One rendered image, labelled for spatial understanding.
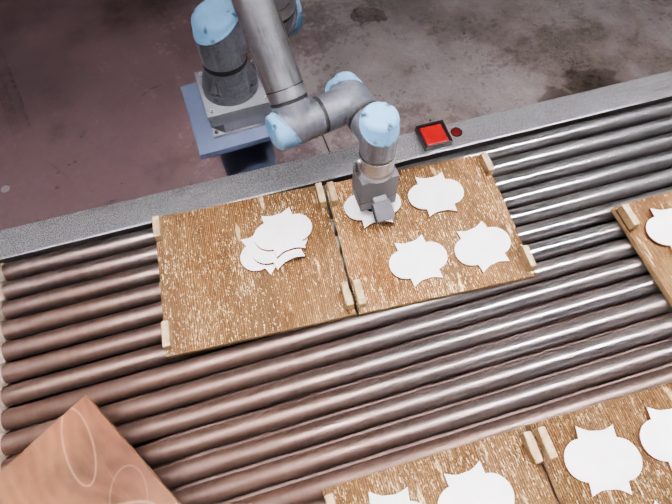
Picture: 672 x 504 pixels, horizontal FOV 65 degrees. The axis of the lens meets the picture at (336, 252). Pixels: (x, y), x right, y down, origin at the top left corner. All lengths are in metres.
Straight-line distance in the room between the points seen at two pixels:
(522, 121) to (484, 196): 0.29
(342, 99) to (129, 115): 1.96
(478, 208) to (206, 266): 0.65
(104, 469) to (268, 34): 0.81
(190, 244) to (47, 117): 1.91
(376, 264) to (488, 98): 1.80
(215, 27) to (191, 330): 0.69
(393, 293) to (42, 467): 0.74
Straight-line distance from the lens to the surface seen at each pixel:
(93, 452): 1.07
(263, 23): 1.02
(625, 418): 1.22
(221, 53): 1.39
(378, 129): 1.00
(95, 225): 1.41
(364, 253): 1.21
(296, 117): 1.03
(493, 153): 1.45
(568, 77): 3.11
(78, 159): 2.84
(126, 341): 1.24
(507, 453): 1.13
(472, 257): 1.23
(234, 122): 1.50
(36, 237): 1.46
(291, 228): 1.22
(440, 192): 1.31
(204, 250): 1.26
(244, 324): 1.16
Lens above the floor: 2.01
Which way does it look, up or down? 62 degrees down
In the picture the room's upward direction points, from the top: 2 degrees counter-clockwise
